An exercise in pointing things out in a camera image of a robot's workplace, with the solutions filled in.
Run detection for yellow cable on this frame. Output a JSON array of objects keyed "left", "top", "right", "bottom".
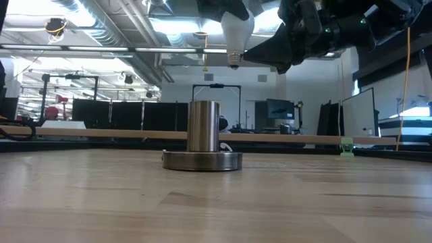
[{"left": 395, "top": 26, "right": 412, "bottom": 152}]

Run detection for black partition panels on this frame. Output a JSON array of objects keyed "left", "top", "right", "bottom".
[{"left": 72, "top": 99, "right": 189, "bottom": 132}]

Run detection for green marker pen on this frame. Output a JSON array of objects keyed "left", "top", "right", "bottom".
[{"left": 340, "top": 137, "right": 355, "bottom": 158}]

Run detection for yellow hanging cord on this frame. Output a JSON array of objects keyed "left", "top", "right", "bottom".
[{"left": 201, "top": 32, "right": 209, "bottom": 72}]

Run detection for person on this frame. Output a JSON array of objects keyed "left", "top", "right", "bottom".
[{"left": 44, "top": 106, "right": 60, "bottom": 122}]

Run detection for dark computer monitor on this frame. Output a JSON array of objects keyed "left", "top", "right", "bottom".
[{"left": 266, "top": 98, "right": 296, "bottom": 120}]

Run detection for silver ceiling air duct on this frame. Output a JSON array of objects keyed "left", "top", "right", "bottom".
[{"left": 50, "top": 0, "right": 163, "bottom": 85}]

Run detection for metal lamp socket base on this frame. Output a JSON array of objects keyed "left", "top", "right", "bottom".
[{"left": 161, "top": 100, "right": 243, "bottom": 172}]

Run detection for black folded panels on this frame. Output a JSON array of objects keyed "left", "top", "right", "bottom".
[{"left": 317, "top": 100, "right": 342, "bottom": 136}]

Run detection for yellow ceiling cord reel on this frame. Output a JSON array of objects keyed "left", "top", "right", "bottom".
[{"left": 44, "top": 17, "right": 68, "bottom": 37}]

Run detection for white light bulb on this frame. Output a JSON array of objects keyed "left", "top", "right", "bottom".
[{"left": 221, "top": 9, "right": 255, "bottom": 71}]

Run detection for white rectangular tray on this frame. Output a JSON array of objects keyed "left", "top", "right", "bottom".
[{"left": 40, "top": 120, "right": 87, "bottom": 130}]

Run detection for beige wooden desk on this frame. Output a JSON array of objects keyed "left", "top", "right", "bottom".
[{"left": 0, "top": 125, "right": 398, "bottom": 146}]

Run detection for black metal table frame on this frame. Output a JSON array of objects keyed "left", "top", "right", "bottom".
[{"left": 0, "top": 137, "right": 432, "bottom": 163}]

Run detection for black cable loop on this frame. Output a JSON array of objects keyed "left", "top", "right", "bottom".
[{"left": 0, "top": 116, "right": 37, "bottom": 142}]

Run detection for black camera gantry frame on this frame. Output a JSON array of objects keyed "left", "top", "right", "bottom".
[
  {"left": 192, "top": 83, "right": 242, "bottom": 132},
  {"left": 40, "top": 73, "right": 99, "bottom": 126}
]

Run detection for white whiteboard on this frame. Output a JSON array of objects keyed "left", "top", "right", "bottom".
[{"left": 342, "top": 87, "right": 379, "bottom": 138}]

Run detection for long ceiling light strip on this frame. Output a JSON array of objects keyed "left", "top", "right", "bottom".
[{"left": 0, "top": 43, "right": 227, "bottom": 54}]

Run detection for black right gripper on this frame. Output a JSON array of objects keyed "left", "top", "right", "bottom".
[{"left": 242, "top": 0, "right": 377, "bottom": 75}]

